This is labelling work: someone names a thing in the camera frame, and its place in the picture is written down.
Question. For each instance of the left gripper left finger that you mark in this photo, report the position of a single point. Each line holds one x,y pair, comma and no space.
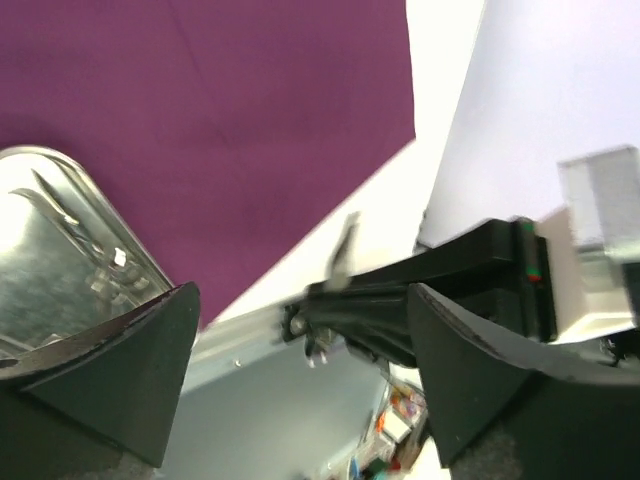
102,398

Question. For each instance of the steel instrument tray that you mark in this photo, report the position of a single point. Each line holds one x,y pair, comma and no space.
49,290

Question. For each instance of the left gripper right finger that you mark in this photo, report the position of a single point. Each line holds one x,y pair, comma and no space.
498,400

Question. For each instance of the steel forceps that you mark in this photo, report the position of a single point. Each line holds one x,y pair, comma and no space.
46,199

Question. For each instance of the front aluminium rail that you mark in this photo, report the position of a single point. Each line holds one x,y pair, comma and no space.
227,345

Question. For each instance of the purple surgical cloth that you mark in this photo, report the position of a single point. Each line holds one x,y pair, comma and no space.
222,131

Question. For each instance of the red and blue clutter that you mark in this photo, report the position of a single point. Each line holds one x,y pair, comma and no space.
390,445

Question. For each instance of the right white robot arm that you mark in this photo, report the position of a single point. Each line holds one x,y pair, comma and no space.
570,278

